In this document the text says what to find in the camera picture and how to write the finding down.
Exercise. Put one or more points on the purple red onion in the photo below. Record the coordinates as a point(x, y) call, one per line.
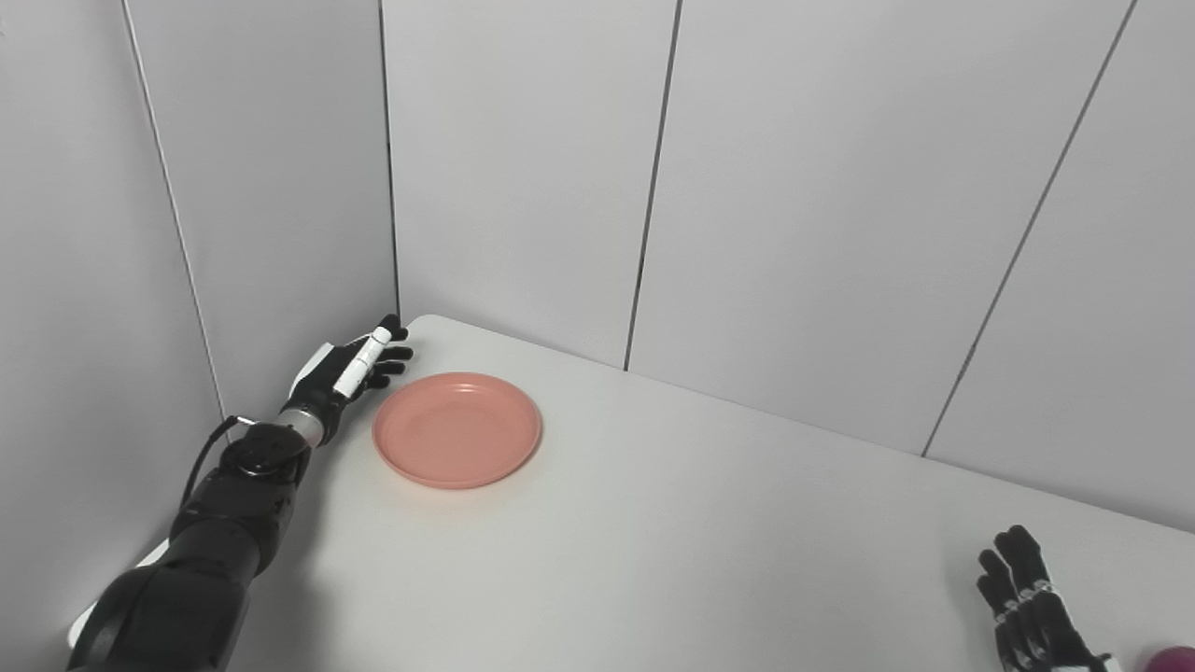
point(1174, 661)

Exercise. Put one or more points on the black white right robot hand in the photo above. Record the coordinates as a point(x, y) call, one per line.
point(1036, 625)

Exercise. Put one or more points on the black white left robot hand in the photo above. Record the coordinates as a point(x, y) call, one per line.
point(322, 383)

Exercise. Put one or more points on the pink plastic plate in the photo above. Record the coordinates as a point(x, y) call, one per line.
point(457, 429)

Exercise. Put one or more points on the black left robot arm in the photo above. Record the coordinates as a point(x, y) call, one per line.
point(210, 551)

